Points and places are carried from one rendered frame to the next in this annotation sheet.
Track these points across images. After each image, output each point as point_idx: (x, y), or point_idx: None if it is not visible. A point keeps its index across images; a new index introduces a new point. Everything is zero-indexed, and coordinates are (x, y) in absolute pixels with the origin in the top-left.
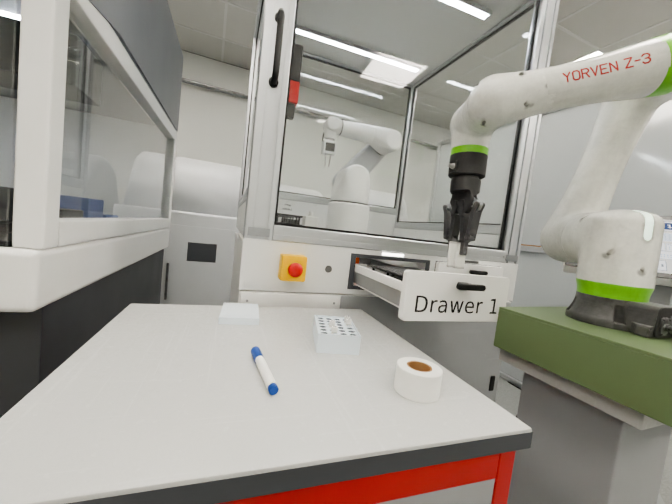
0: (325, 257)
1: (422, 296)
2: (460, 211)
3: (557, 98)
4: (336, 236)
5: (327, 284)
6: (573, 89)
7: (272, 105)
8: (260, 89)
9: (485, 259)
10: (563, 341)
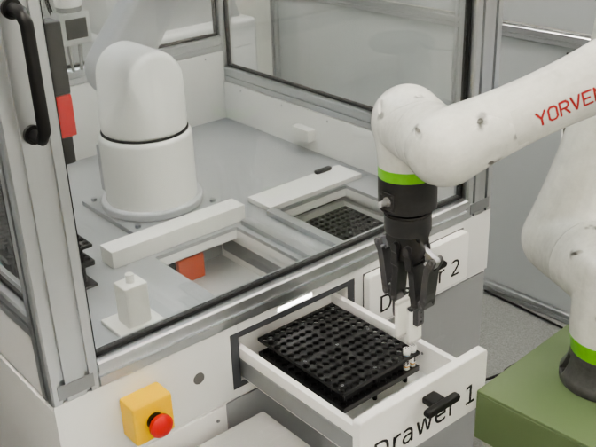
0: (190, 364)
1: (381, 441)
2: (406, 265)
3: (530, 142)
4: (200, 325)
5: (202, 400)
6: (551, 129)
7: (42, 175)
8: (12, 159)
9: (439, 230)
10: (555, 445)
